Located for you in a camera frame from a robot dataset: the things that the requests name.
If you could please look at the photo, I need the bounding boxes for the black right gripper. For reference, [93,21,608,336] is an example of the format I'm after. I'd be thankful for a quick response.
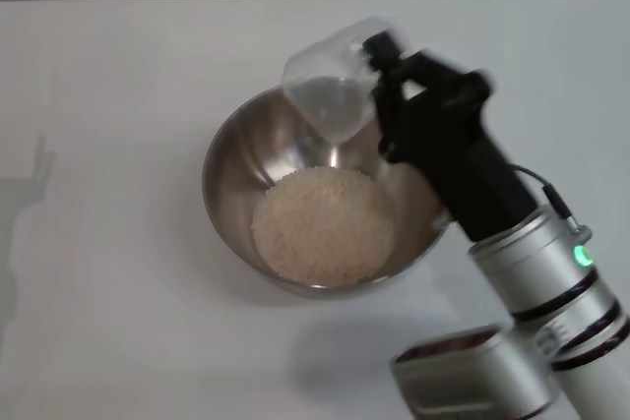
[362,31,538,245]

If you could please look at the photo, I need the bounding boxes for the clear plastic measuring cup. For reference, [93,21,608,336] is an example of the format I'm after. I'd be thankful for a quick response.
[281,16,412,147]

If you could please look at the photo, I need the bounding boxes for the white rice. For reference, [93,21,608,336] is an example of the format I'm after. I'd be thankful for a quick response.
[251,166,397,287]

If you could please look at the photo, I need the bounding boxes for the stainless steel mixing bowl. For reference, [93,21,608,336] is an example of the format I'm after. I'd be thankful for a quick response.
[200,85,452,299]

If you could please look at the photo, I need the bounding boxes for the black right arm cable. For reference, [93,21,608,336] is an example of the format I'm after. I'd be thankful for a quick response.
[513,163,593,240]

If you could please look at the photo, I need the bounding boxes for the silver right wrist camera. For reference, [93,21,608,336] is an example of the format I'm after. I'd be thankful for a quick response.
[390,327,554,420]

